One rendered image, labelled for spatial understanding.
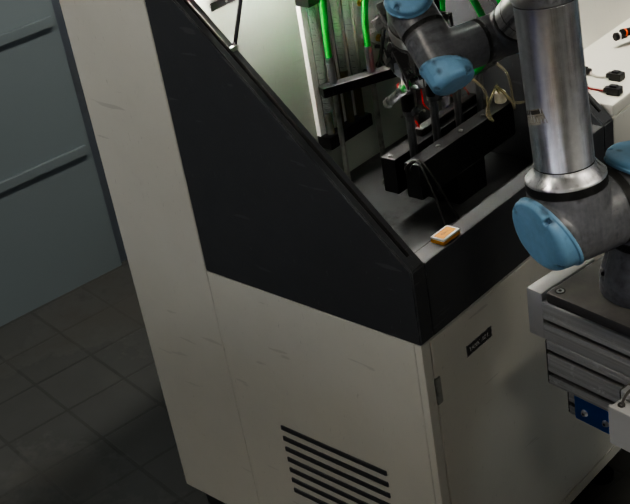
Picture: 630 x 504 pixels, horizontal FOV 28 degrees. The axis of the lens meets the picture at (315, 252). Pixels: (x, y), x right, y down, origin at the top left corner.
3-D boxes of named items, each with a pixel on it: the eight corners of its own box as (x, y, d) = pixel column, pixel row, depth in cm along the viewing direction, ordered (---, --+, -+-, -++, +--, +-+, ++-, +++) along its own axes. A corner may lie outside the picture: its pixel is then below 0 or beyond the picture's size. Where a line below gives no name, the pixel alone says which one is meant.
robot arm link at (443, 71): (501, 58, 196) (468, 2, 199) (441, 80, 192) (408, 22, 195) (485, 84, 203) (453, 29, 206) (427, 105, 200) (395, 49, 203)
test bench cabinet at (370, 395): (461, 649, 270) (420, 348, 231) (268, 546, 306) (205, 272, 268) (627, 465, 312) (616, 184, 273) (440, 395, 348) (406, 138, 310)
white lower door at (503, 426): (466, 608, 266) (431, 343, 232) (457, 603, 267) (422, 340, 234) (622, 440, 305) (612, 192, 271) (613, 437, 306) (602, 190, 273)
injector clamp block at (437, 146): (426, 230, 260) (418, 164, 253) (389, 219, 267) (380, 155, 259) (518, 162, 281) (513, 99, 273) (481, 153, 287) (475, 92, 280)
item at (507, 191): (434, 336, 233) (424, 263, 226) (415, 330, 236) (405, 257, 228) (606, 192, 271) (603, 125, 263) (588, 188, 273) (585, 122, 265)
